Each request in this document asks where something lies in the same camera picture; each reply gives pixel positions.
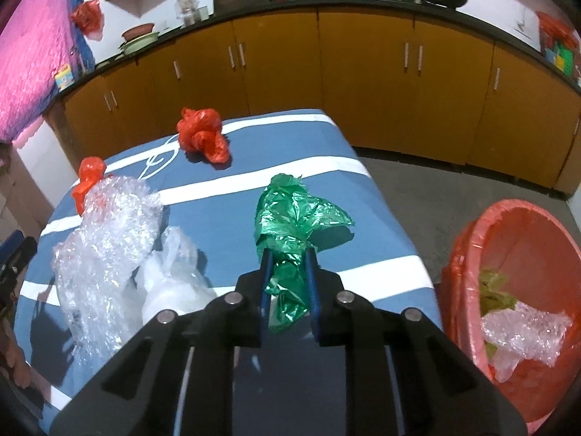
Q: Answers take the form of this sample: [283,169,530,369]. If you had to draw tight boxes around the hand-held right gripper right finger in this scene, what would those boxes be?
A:
[303,246,530,436]

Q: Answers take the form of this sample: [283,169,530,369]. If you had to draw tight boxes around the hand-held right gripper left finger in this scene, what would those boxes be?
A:
[49,247,274,436]

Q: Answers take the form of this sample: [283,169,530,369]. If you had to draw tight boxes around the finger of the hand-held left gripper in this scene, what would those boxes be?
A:
[0,229,38,279]

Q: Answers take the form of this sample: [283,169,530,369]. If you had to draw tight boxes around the green plastic bag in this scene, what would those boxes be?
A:
[253,173,355,334]

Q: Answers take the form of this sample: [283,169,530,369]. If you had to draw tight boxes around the red plastic lattice waste basket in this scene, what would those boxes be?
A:
[440,197,581,436]

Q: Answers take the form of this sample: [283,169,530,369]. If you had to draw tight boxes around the olive paw print plastic bag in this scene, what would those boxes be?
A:
[479,269,519,317]

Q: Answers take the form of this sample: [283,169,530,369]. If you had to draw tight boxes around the clear bubble wrap sheet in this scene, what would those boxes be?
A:
[480,302,574,383]
[52,175,163,356]

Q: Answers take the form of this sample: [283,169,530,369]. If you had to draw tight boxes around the red plastic bin liner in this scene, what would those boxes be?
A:
[440,197,581,436]

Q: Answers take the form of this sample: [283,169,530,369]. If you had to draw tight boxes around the person's left hand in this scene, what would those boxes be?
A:
[0,318,35,389]

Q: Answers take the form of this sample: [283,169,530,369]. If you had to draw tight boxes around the white translucent plastic bag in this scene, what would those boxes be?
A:
[136,226,219,328]

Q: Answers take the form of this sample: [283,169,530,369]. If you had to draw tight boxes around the crumpled red plastic bag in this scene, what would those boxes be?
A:
[176,107,231,167]
[72,157,108,217]

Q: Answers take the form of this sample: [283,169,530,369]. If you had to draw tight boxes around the blue white striped tablecloth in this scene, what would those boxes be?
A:
[13,109,444,436]

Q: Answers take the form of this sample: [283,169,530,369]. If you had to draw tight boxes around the yellow detergent bottle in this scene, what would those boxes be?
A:
[54,64,75,90]

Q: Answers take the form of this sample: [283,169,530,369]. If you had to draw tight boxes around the pink and blue hanging cloth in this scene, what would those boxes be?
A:
[0,0,97,144]

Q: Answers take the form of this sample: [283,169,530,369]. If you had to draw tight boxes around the wooden base kitchen cabinets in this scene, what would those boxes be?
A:
[45,0,581,197]

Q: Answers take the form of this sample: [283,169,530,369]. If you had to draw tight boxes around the hanging red plastic bag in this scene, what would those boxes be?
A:
[70,0,104,41]

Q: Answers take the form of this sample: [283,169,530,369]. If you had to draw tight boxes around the reddish brown plastic basin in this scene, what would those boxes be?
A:
[122,24,155,41]

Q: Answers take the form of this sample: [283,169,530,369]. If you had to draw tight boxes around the jar wrapped in clear bag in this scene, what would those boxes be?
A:
[175,0,201,26]

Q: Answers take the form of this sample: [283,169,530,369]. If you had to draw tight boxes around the red bag covering utensils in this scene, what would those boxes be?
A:
[536,11,580,47]

